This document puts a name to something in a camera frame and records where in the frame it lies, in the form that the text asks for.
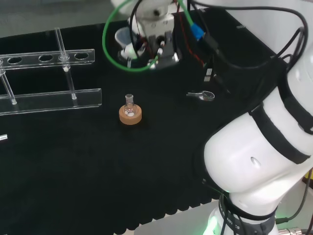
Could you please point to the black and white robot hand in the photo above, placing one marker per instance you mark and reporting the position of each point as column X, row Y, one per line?
column 163, row 46

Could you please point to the translucent plastic funnel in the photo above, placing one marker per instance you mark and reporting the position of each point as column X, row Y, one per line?
column 122, row 36

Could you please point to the clear round-bottom flask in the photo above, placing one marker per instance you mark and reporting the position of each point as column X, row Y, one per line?
column 129, row 104

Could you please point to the clear funnel stand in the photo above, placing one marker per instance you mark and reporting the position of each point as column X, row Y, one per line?
column 49, row 100

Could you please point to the grey cloth clip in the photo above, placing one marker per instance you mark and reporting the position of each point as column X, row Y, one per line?
column 240, row 27
column 3, row 137

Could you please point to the black bench cloth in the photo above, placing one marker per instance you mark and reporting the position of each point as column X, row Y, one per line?
column 97, row 166

